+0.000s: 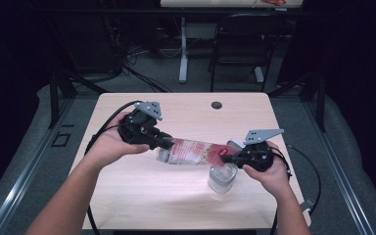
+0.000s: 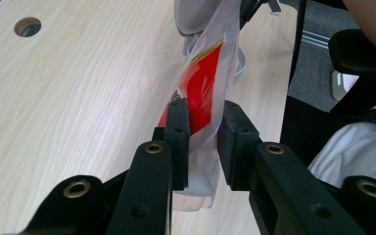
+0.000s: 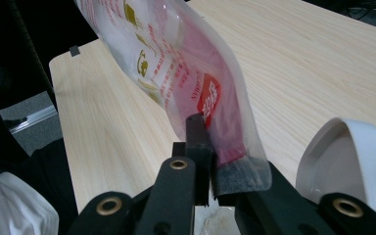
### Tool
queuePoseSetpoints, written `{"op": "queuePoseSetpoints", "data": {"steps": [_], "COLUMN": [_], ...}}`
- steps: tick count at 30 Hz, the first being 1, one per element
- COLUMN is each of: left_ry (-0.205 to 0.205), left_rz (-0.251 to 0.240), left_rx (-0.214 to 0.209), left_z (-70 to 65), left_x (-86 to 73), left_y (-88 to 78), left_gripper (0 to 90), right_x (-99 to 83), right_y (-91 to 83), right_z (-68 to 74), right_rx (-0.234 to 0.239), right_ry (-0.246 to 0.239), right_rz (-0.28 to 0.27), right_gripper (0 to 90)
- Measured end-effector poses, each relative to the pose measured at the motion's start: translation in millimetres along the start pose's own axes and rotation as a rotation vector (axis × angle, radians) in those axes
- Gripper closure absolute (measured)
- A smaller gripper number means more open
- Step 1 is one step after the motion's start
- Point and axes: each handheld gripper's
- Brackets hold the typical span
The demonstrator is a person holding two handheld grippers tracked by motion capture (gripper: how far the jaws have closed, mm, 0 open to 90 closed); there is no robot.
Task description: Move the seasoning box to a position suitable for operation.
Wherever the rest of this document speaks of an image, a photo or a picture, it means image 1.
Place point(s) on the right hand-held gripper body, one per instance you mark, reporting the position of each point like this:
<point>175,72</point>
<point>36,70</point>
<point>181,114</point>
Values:
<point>258,155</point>

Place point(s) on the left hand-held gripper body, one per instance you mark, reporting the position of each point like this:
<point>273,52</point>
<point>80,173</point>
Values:
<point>137,129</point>

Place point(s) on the white flip-lid container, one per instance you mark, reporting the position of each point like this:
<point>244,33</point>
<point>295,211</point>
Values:
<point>222,179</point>

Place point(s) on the red and white spout pouch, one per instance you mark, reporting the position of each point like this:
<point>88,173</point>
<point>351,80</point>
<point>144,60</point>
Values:
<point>192,151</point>

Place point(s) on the person's right hand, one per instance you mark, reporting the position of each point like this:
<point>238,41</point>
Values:
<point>274,178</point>

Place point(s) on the person's left hand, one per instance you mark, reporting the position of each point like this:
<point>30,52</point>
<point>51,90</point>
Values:
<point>111,148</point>

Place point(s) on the black table grommet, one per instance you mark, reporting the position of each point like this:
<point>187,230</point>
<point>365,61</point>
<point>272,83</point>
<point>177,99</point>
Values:
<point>216,105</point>

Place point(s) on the grey tape strip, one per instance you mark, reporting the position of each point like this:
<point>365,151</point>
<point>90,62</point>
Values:
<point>308,205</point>

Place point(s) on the black metal stand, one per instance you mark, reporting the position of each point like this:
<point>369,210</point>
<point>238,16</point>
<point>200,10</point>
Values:
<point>321,101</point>
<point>55,98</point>

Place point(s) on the white-legged background desk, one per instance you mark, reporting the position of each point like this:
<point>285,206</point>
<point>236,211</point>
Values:
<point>183,49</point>

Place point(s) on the black folding chair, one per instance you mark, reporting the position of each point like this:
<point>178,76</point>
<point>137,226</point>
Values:
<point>244,39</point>

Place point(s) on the orange object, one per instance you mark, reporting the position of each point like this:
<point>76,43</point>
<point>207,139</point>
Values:
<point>274,2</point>

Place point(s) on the aluminium floor rail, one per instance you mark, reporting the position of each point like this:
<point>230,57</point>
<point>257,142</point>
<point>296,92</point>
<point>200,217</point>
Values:
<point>336,169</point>
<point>23,176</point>

